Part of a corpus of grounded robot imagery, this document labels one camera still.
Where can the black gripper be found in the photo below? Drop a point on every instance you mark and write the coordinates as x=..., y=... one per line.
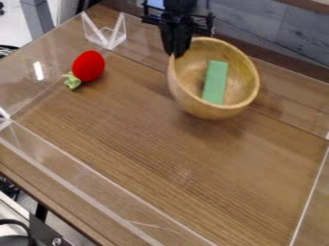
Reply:
x=176, y=12

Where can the wooden bowl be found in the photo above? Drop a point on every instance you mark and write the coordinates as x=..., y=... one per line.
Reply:
x=186, y=75

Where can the red plush strawberry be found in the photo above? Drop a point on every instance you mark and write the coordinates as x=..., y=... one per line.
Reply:
x=87, y=69

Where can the green rectangular block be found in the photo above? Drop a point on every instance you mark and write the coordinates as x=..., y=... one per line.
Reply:
x=214, y=86

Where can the clear acrylic corner bracket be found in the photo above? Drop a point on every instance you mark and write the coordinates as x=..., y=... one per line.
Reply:
x=106, y=37

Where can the grey post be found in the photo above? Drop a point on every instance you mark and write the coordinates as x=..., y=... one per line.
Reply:
x=37, y=17

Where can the clear acrylic tray wall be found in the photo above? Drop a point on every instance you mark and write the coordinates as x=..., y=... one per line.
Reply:
x=140, y=175

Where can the black metal table bracket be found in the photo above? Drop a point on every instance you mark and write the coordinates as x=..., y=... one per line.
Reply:
x=44, y=235

